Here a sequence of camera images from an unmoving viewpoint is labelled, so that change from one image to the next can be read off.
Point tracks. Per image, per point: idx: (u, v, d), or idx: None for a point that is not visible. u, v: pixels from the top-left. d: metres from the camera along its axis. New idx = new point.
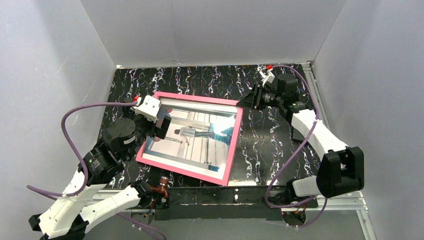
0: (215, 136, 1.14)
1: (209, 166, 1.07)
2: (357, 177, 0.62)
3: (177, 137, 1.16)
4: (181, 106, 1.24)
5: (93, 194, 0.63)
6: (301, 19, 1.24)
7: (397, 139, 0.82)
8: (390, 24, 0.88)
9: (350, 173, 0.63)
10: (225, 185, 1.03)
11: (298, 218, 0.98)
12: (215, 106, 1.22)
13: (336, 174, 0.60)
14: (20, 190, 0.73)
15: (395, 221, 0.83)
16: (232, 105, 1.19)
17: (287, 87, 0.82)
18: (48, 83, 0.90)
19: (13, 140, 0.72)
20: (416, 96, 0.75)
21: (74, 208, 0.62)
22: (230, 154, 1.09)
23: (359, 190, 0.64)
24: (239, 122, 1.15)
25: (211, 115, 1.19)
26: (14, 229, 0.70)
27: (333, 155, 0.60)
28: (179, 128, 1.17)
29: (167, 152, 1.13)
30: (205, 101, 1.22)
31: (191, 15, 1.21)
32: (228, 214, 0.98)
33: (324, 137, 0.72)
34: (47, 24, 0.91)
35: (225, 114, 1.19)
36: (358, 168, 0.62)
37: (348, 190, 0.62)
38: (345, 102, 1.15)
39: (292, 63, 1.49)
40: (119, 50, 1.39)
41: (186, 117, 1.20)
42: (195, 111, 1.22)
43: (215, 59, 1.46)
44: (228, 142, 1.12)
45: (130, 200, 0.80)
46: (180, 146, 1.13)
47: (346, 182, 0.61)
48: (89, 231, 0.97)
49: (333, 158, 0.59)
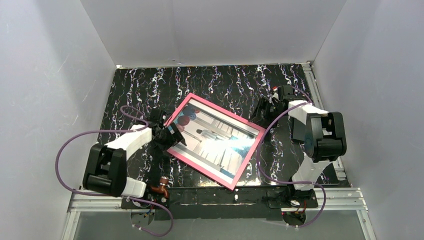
0: (233, 145, 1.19)
1: (221, 169, 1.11)
2: (338, 137, 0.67)
3: (197, 136, 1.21)
4: (208, 112, 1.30)
5: (146, 139, 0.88)
6: (301, 19, 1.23)
7: (397, 139, 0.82)
8: (390, 24, 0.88)
9: (333, 135, 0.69)
10: (231, 189, 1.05)
11: (298, 218, 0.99)
12: (238, 122, 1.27)
13: (317, 130, 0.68)
14: (19, 189, 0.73)
15: (395, 221, 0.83)
16: (255, 128, 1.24)
17: (284, 89, 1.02)
18: (48, 83, 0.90)
19: (13, 139, 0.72)
20: (416, 96, 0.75)
21: (136, 145, 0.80)
22: (243, 165, 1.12)
23: (342, 155, 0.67)
24: (257, 142, 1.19)
25: (233, 129, 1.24)
26: (13, 228, 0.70)
27: (315, 115, 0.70)
28: (202, 129, 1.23)
29: (187, 145, 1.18)
30: (231, 115, 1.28)
31: (191, 16, 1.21)
32: (229, 213, 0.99)
33: (312, 109, 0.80)
34: (46, 23, 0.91)
35: (245, 132, 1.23)
36: (338, 128, 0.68)
37: (331, 149, 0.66)
38: (344, 102, 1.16)
39: (292, 63, 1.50)
40: (119, 50, 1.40)
41: (210, 123, 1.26)
42: (219, 120, 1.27)
43: (215, 59, 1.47)
44: (243, 155, 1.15)
45: (137, 187, 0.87)
46: (199, 144, 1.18)
47: (328, 140, 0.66)
48: (88, 231, 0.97)
49: (314, 117, 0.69)
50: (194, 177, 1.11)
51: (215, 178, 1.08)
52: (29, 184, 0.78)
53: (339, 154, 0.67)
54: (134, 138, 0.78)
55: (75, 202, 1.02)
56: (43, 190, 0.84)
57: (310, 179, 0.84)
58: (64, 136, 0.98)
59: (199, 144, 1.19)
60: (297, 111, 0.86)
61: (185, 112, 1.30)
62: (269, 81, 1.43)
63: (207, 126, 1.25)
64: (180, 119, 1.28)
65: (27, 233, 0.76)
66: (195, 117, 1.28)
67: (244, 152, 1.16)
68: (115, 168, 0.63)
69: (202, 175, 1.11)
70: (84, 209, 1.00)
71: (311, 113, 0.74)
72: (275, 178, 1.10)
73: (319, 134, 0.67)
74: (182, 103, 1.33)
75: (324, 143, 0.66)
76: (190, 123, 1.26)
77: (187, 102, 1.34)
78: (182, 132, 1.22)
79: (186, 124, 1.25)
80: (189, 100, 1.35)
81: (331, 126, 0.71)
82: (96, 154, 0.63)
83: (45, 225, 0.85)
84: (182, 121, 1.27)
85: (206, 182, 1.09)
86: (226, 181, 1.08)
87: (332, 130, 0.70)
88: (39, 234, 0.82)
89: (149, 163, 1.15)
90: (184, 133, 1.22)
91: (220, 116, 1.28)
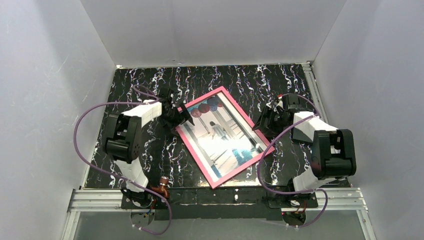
0: (235, 148, 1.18)
1: (213, 165, 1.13)
2: (348, 157, 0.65)
3: (208, 127, 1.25)
4: (229, 108, 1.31)
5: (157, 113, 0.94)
6: (301, 19, 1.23)
7: (397, 139, 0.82)
8: (390, 24, 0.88)
9: (342, 154, 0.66)
10: (212, 187, 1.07)
11: (298, 218, 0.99)
12: (249, 130, 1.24)
13: (325, 149, 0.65)
14: (19, 189, 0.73)
15: (395, 221, 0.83)
16: (263, 141, 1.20)
17: (288, 98, 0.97)
18: (48, 83, 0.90)
19: (13, 139, 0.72)
20: (416, 96, 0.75)
21: (148, 116, 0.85)
22: (234, 172, 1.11)
23: (350, 175, 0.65)
24: (259, 157, 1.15)
25: (242, 134, 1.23)
26: (13, 228, 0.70)
27: (323, 132, 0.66)
28: (215, 123, 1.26)
29: (195, 130, 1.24)
30: (246, 118, 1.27)
31: (191, 16, 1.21)
32: (229, 213, 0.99)
33: (319, 124, 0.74)
34: (46, 23, 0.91)
35: (250, 142, 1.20)
36: (348, 147, 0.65)
37: (339, 170, 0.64)
38: (344, 102, 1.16)
39: (292, 63, 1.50)
40: (119, 50, 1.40)
41: (226, 120, 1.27)
42: (235, 120, 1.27)
43: (215, 59, 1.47)
44: (240, 163, 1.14)
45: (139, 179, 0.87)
46: (206, 134, 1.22)
47: (336, 160, 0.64)
48: (88, 231, 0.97)
49: (323, 135, 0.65)
50: (194, 177, 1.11)
51: (203, 170, 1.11)
52: (30, 184, 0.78)
53: (348, 174, 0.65)
54: (149, 109, 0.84)
55: (75, 202, 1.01)
56: (43, 190, 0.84)
57: (312, 187, 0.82)
58: (65, 136, 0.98)
59: (205, 135, 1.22)
60: (304, 124, 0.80)
61: (209, 102, 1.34)
62: (269, 81, 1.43)
63: (221, 122, 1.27)
64: (201, 105, 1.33)
65: (28, 233, 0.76)
66: (215, 110, 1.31)
67: (242, 160, 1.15)
68: (131, 132, 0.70)
69: (202, 175, 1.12)
70: (84, 209, 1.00)
71: (318, 129, 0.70)
72: (275, 178, 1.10)
73: (327, 154, 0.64)
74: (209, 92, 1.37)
75: (333, 164, 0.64)
76: (209, 112, 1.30)
77: (215, 94, 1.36)
78: (197, 117, 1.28)
79: (204, 112, 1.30)
80: (218, 92, 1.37)
81: (340, 144, 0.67)
82: (115, 121, 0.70)
83: (45, 225, 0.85)
84: (203, 108, 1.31)
85: (206, 183, 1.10)
86: (212, 178, 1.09)
87: (341, 148, 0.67)
88: (39, 234, 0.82)
89: (148, 163, 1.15)
90: (198, 119, 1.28)
91: (236, 116, 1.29)
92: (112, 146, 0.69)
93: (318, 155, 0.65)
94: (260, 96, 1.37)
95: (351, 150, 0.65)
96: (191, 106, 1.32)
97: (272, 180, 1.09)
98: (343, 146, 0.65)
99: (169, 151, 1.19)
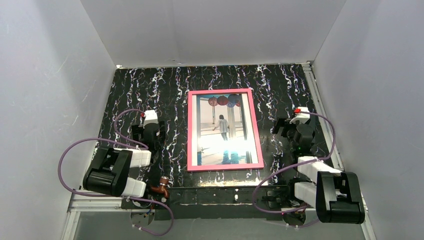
0: (226, 150, 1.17)
1: (200, 151, 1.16)
2: (355, 201, 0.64)
3: (215, 118, 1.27)
4: (245, 110, 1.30)
5: (141, 163, 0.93)
6: (301, 19, 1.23)
7: (397, 140, 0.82)
8: (392, 25, 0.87)
9: (348, 198, 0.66)
10: (189, 170, 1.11)
11: (298, 218, 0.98)
12: (247, 139, 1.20)
13: (330, 191, 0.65)
14: (20, 188, 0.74)
15: (395, 222, 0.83)
16: (256, 151, 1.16)
17: (302, 140, 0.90)
18: (48, 83, 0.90)
19: (13, 139, 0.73)
20: (416, 96, 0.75)
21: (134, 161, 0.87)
22: (215, 167, 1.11)
23: (359, 219, 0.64)
24: (240, 167, 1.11)
25: (240, 140, 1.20)
26: (14, 227, 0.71)
27: (327, 174, 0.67)
28: (223, 119, 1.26)
29: (202, 116, 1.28)
30: (254, 125, 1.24)
31: (191, 16, 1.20)
32: (229, 213, 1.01)
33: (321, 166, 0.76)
34: (45, 23, 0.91)
35: (241, 149, 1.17)
36: (353, 190, 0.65)
37: (346, 214, 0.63)
38: (344, 102, 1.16)
39: (292, 63, 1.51)
40: (118, 51, 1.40)
41: (235, 121, 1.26)
42: (244, 123, 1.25)
43: (215, 59, 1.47)
44: (224, 162, 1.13)
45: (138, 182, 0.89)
46: (210, 124, 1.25)
47: (342, 203, 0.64)
48: (89, 232, 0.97)
49: (325, 176, 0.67)
50: (194, 177, 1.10)
51: (188, 150, 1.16)
52: (29, 185, 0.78)
53: (356, 220, 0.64)
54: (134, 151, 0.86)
55: (75, 202, 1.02)
56: (42, 190, 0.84)
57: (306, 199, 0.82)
58: (65, 136, 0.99)
59: (210, 123, 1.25)
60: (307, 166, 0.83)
61: (230, 96, 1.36)
62: (269, 81, 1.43)
63: (231, 119, 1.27)
64: (222, 97, 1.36)
65: (29, 234, 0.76)
66: (232, 106, 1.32)
67: (227, 161, 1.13)
68: (121, 164, 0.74)
69: (202, 175, 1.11)
70: (84, 210, 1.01)
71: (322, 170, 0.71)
72: (275, 178, 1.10)
73: (332, 196, 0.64)
74: (236, 89, 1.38)
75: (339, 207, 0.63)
76: (225, 105, 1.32)
77: (240, 93, 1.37)
78: (212, 106, 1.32)
79: (221, 104, 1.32)
80: (243, 93, 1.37)
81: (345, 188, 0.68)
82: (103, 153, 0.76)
83: (46, 226, 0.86)
84: (220, 100, 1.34)
85: (206, 182, 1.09)
86: (191, 161, 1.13)
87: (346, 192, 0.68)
88: (40, 234, 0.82)
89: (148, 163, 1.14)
90: (213, 107, 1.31)
91: (247, 117, 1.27)
92: (96, 177, 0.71)
93: (323, 197, 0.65)
94: (260, 96, 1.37)
95: (357, 187, 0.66)
96: (213, 94, 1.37)
97: (272, 180, 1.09)
98: (348, 189, 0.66)
99: (169, 151, 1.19)
